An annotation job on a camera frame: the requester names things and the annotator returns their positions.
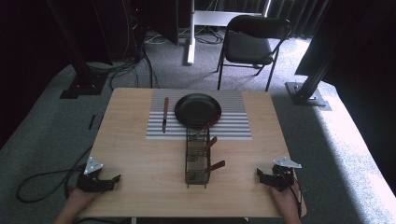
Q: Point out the small black floor strip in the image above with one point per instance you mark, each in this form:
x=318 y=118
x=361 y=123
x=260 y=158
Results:
x=91 y=122

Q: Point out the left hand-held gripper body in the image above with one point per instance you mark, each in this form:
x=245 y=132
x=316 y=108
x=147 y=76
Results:
x=91 y=183

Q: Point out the black metal stand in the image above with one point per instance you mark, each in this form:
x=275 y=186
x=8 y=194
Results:
x=306 y=93
x=84 y=81

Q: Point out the black folding chair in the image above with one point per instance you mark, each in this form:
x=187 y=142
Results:
x=249 y=46

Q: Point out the grey striped placemat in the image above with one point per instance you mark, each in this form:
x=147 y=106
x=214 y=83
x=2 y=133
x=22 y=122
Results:
x=233 y=124

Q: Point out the black round plate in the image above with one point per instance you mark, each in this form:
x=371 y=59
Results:
x=196 y=109

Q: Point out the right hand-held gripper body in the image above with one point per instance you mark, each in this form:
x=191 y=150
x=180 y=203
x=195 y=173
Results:
x=281 y=175

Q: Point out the person's left hand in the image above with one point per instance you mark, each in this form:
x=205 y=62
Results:
x=80 y=197

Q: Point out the white desk frame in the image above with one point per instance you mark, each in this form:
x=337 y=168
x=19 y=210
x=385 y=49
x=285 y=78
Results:
x=191 y=40

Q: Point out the person's right hand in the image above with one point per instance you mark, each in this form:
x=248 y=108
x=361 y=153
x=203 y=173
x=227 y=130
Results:
x=286 y=202

